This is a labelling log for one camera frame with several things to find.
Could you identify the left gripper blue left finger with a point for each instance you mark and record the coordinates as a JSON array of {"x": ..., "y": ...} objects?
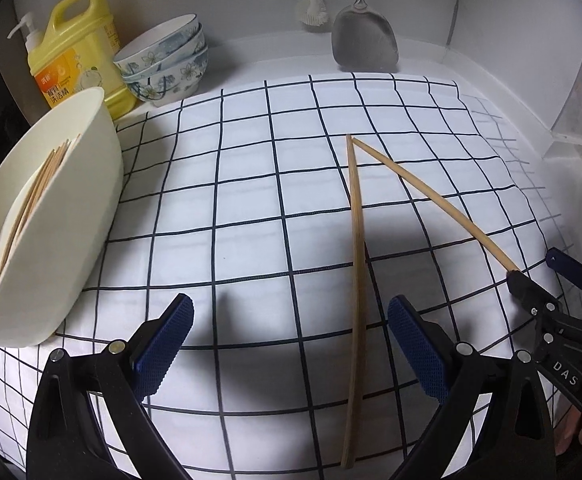
[{"x": 158, "y": 344}]

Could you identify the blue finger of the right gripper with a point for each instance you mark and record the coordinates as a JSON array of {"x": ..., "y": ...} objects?
[
  {"x": 565, "y": 265},
  {"x": 530, "y": 296}
]

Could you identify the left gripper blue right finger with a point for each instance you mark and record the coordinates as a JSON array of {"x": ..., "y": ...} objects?
[{"x": 425, "y": 346}]

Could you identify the wooden chopstick two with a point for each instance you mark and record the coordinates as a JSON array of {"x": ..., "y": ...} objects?
[{"x": 41, "y": 189}]

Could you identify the wooden chopstick ten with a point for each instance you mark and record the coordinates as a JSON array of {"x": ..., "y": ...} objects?
[{"x": 441, "y": 202}]

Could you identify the wooden chopstick one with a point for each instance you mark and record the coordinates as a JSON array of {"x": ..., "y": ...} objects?
[{"x": 26, "y": 202}]

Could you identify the person right hand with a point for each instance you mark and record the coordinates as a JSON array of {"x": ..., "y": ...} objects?
[{"x": 567, "y": 431}]

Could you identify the large cream bowl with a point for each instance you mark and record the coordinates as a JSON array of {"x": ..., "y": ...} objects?
[{"x": 61, "y": 241}]

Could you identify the white grid pattern cloth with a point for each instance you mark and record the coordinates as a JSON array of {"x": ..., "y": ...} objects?
[{"x": 239, "y": 198}]

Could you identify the bottom floral ceramic bowl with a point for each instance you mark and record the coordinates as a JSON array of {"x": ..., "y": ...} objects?
[{"x": 174, "y": 84}]

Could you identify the floral ceramic bowl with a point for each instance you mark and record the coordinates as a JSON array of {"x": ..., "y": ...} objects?
[
  {"x": 194, "y": 46},
  {"x": 174, "y": 84},
  {"x": 156, "y": 44}
]

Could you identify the steel spatula turner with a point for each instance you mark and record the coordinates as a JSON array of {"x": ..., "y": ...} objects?
[{"x": 362, "y": 40}]

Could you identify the middle floral ceramic bowl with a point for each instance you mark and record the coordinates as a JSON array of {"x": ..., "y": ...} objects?
[{"x": 194, "y": 46}]

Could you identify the yellow dish soap bottle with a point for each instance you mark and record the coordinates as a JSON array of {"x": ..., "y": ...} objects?
[{"x": 77, "y": 53}]

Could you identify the top floral ceramic bowl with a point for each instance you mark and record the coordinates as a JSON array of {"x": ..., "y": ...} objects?
[{"x": 156, "y": 44}]

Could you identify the white pump soap bottle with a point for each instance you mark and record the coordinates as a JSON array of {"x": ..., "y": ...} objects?
[{"x": 33, "y": 37}]

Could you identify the white dish brush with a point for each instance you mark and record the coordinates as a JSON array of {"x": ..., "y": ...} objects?
[{"x": 312, "y": 13}]

